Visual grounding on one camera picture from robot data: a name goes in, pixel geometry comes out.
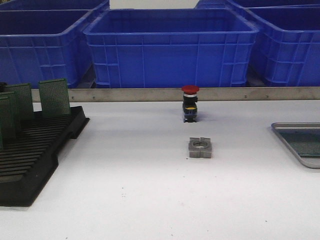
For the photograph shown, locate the green perforated circuit board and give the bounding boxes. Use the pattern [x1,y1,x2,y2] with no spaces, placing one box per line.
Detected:
[0,91,21,140]
[4,83,35,121]
[280,132,320,158]
[38,78,71,118]
[0,96,15,150]

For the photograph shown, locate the black slotted board rack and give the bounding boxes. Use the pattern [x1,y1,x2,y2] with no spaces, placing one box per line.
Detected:
[0,106,90,207]

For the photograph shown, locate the silver metal tray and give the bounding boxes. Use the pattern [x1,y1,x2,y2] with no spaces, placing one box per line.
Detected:
[271,122,320,169]

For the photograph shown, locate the red emergency stop button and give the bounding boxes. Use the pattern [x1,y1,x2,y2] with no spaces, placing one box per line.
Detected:
[181,85,200,123]

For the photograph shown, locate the grey metal square nut block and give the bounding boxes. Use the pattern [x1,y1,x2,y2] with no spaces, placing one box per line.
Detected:
[188,137,213,159]

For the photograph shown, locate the blue plastic bin centre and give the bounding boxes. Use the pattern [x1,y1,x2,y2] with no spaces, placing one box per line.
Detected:
[84,8,258,89]

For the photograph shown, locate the blue plastic bin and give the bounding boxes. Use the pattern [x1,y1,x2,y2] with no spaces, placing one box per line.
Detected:
[0,10,94,88]
[84,8,258,89]
[245,7,320,87]

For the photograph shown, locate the blue bin rear right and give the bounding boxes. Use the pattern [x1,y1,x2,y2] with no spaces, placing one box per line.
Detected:
[195,0,320,9]

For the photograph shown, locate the blue plastic bin right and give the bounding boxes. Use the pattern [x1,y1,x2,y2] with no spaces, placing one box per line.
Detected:
[245,7,320,87]

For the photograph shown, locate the blue plastic bin left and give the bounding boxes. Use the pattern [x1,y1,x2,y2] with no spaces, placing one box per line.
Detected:
[0,10,94,88]

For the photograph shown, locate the blue bin rear left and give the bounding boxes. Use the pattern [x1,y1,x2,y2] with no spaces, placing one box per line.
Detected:
[0,0,110,11]

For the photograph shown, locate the steel table edge rail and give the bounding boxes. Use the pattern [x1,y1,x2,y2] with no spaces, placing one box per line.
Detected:
[31,86,320,103]

